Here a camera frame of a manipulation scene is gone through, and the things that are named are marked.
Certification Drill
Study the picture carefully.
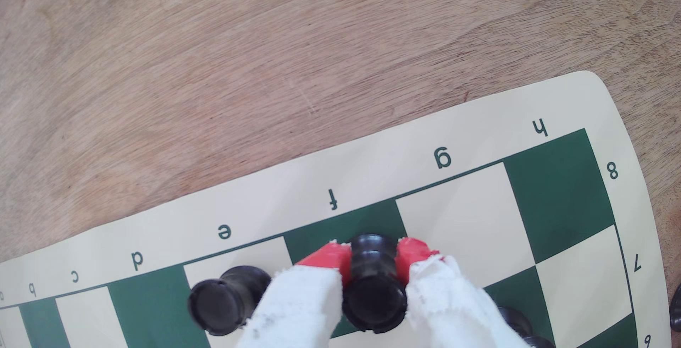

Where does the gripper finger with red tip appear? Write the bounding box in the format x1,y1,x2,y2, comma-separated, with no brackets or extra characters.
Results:
237,241,352,348
396,237,527,348

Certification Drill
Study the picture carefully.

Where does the black chess piece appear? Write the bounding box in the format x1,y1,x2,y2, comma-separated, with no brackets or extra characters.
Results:
497,306,557,348
342,233,409,334
188,265,272,336
669,283,681,333

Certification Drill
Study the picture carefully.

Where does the green and cream chess mat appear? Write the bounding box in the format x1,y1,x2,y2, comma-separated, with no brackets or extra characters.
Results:
0,70,672,348

